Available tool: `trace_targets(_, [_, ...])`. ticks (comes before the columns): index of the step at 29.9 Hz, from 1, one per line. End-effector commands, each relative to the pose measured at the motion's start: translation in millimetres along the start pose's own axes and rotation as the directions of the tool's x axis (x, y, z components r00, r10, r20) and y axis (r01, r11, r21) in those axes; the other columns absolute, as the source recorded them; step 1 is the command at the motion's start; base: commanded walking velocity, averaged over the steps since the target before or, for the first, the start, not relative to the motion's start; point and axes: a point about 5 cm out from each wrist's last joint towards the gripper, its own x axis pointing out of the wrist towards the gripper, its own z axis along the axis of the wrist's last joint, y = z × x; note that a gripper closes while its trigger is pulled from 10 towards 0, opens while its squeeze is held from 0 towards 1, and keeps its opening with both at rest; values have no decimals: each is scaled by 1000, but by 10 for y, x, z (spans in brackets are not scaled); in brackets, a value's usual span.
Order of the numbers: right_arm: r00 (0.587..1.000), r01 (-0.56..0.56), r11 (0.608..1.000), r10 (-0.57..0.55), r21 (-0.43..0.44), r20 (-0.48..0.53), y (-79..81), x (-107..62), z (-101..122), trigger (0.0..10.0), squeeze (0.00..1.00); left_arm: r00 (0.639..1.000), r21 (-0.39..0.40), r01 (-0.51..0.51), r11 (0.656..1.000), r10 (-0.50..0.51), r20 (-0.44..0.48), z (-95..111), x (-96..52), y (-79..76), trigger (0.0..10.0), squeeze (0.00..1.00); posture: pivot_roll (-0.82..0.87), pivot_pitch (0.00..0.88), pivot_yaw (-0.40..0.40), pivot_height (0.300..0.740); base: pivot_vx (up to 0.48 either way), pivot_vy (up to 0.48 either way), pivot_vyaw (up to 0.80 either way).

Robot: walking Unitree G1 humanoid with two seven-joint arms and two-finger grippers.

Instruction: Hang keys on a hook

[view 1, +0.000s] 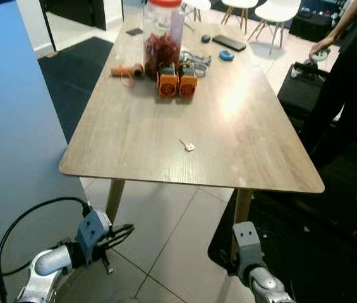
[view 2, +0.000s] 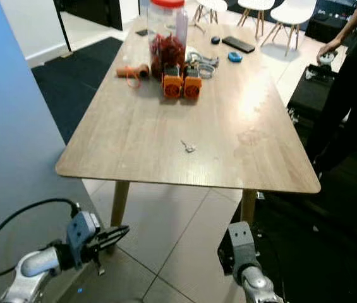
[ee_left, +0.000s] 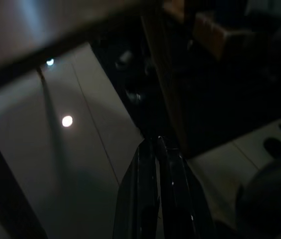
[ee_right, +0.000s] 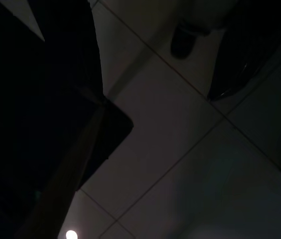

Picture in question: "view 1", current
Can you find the brown cardboard tube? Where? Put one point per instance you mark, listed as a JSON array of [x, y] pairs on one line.
[[124, 70]]

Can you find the person bare hand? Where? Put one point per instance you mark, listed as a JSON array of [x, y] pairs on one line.
[[323, 48]]

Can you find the dark floor rug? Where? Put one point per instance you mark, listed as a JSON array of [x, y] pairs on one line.
[[71, 76]]

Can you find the black door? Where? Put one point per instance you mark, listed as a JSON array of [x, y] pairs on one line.
[[77, 11]]

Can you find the white chair wooden legs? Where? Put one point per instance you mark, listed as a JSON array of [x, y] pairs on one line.
[[278, 11], [197, 4], [236, 3]]

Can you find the white handheld controller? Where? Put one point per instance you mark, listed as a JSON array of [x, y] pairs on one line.
[[320, 58]]

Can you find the light wooden table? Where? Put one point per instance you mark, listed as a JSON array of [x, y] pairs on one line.
[[229, 126]]

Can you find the large black phone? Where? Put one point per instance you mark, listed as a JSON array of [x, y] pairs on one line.
[[229, 43]]

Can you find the black equipment case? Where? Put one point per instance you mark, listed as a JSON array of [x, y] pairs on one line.
[[301, 91]]

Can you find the black floor mat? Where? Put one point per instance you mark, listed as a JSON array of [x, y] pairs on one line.
[[330, 265]]

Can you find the black computer mouse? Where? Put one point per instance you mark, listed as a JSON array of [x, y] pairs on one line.
[[206, 38]]

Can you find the person bare forearm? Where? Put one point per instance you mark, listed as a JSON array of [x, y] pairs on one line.
[[345, 22]]

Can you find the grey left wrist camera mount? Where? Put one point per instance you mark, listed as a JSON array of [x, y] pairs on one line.
[[93, 230]]

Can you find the person in black clothes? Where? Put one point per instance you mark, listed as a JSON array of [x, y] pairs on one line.
[[355, 76]]

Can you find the black low cabinet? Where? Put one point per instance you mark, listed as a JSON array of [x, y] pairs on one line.
[[308, 28]]

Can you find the clear plastic jar red lid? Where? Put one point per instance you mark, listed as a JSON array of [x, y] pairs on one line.
[[162, 53]]

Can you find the orange and black device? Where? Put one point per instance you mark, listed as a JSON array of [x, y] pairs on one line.
[[167, 83], [187, 85]]

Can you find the small black phone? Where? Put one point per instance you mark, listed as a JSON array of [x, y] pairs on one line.
[[134, 31]]

